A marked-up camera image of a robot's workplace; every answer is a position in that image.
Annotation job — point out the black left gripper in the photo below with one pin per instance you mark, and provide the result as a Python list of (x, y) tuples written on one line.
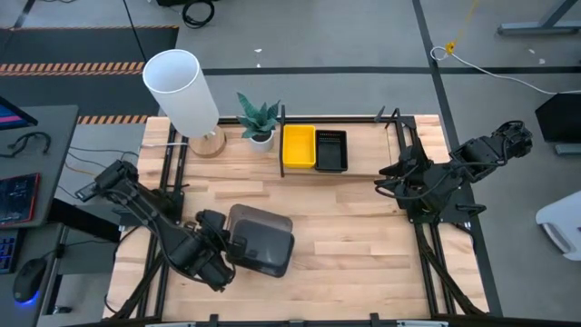
[(220, 250)]

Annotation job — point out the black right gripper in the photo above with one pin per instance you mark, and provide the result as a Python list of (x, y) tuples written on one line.
[(415, 170)]

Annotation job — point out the clear plastic bin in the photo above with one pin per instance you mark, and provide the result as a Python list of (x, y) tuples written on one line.
[(265, 250)]

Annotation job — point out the yellow plastic slotted basket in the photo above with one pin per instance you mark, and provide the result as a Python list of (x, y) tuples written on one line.
[(299, 146)]

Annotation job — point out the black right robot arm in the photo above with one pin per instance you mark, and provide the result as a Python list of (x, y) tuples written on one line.
[(481, 159)]

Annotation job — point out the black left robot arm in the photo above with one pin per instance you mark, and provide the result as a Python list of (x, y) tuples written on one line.
[(154, 218)]

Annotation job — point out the black plastic basket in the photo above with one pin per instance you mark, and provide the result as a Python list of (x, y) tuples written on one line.
[(331, 152)]

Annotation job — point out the green plant white pot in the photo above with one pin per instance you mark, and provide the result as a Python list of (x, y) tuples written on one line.
[(258, 122)]

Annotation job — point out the white table lamp wooden base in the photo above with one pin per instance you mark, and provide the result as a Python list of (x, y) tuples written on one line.
[(181, 91)]

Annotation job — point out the white chair base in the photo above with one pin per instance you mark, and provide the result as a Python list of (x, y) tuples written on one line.
[(563, 222)]

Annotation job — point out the black box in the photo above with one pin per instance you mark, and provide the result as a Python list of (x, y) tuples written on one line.
[(560, 118)]

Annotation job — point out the grey metal table foot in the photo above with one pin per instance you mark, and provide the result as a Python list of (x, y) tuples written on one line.
[(535, 28)]

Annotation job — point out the black computer mouse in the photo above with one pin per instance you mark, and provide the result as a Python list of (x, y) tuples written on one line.
[(29, 279)]

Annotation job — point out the grey side desk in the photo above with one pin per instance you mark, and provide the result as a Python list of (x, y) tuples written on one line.
[(45, 150)]

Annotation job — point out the red black tablet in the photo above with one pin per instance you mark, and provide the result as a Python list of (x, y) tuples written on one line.
[(18, 200)]

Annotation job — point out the black keyboard blue lights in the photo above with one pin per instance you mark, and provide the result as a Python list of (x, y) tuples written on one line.
[(6, 252)]

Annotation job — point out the black hazard striped floor mat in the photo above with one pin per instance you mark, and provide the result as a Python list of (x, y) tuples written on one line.
[(68, 91)]

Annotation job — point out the computer monitor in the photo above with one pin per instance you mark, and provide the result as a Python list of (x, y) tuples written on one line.
[(13, 115)]

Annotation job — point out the black frame wooden shelf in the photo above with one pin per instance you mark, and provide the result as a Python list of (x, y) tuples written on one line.
[(367, 150)]

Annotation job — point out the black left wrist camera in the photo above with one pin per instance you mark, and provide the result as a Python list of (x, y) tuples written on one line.
[(211, 221)]

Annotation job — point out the black aluminium rig frame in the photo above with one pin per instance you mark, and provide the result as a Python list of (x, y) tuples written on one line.
[(426, 263)]

